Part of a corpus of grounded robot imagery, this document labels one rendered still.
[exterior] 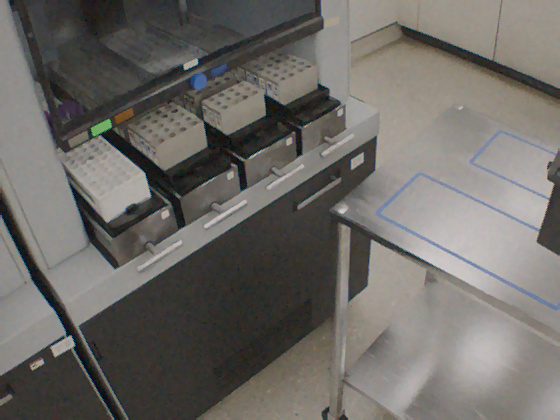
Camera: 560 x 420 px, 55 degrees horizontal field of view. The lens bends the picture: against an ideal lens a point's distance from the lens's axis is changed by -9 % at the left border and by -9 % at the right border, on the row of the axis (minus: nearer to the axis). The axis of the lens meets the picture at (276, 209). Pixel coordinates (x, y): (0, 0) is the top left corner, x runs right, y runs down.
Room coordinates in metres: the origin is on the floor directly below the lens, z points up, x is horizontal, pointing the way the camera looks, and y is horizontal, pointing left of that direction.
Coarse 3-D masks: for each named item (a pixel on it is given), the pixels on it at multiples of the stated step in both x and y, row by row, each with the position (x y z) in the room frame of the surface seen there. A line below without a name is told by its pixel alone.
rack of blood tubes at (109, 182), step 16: (96, 144) 0.93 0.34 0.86; (64, 160) 0.89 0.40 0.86; (80, 160) 0.88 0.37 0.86; (96, 160) 0.88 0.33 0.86; (112, 160) 0.87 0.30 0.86; (128, 160) 0.86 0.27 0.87; (80, 176) 0.84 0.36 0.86; (96, 176) 0.83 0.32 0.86; (112, 176) 0.82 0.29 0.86; (128, 176) 0.82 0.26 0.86; (144, 176) 0.81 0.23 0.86; (80, 192) 0.83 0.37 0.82; (96, 192) 0.78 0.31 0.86; (112, 192) 0.77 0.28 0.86; (128, 192) 0.79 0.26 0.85; (144, 192) 0.81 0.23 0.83; (96, 208) 0.78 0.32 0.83; (112, 208) 0.76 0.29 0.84
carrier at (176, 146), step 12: (180, 132) 0.91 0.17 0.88; (192, 132) 0.93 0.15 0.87; (204, 132) 0.94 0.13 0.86; (156, 144) 0.88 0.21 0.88; (168, 144) 0.89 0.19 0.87; (180, 144) 0.91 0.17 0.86; (192, 144) 0.92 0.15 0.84; (204, 144) 0.94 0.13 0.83; (156, 156) 0.88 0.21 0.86; (168, 156) 0.89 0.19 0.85; (180, 156) 0.90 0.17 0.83; (168, 168) 0.88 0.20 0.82
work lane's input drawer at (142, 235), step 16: (80, 208) 0.81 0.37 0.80; (128, 208) 0.77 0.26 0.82; (144, 208) 0.78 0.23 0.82; (160, 208) 0.79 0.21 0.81; (96, 224) 0.76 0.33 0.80; (112, 224) 0.74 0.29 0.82; (128, 224) 0.75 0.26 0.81; (144, 224) 0.76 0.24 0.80; (160, 224) 0.78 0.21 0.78; (176, 224) 0.80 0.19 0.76; (112, 240) 0.72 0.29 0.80; (128, 240) 0.73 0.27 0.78; (144, 240) 0.75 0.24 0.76; (160, 240) 0.77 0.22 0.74; (176, 240) 0.76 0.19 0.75; (128, 256) 0.73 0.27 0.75; (160, 256) 0.72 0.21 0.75
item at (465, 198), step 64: (448, 128) 0.94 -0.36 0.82; (512, 128) 0.93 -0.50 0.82; (384, 192) 0.76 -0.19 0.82; (448, 192) 0.75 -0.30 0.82; (512, 192) 0.73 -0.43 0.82; (448, 256) 0.60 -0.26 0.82; (512, 256) 0.58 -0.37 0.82; (448, 320) 0.86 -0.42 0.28; (384, 384) 0.70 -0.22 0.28; (448, 384) 0.67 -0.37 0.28; (512, 384) 0.64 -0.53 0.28
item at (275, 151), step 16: (272, 128) 0.99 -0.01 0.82; (224, 144) 0.97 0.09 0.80; (240, 144) 0.97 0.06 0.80; (256, 144) 0.94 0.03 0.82; (272, 144) 0.95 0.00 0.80; (288, 144) 0.97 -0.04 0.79; (240, 160) 0.91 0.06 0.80; (256, 160) 0.92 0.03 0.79; (272, 160) 0.95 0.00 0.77; (288, 160) 0.97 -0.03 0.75; (240, 176) 0.92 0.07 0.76; (256, 176) 0.92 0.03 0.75; (288, 176) 0.92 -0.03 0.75
